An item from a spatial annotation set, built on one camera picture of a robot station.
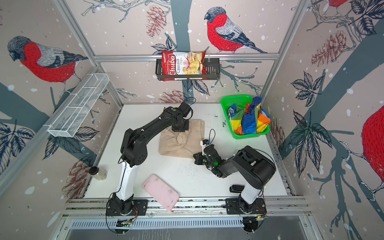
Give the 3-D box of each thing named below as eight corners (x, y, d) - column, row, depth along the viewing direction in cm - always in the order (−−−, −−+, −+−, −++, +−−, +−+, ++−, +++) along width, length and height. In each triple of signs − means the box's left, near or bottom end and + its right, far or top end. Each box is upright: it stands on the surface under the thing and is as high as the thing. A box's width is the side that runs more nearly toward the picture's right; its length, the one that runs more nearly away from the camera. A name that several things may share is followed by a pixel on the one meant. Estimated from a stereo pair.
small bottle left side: (96, 180, 85) (86, 175, 77) (99, 172, 88) (90, 166, 80) (105, 180, 85) (96, 175, 77) (108, 172, 88) (100, 166, 80)
